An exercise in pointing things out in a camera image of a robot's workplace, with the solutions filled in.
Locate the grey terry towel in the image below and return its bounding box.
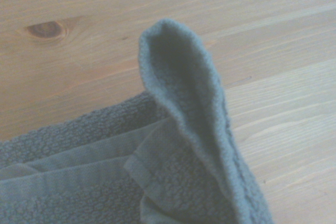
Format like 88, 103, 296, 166
0, 18, 275, 224

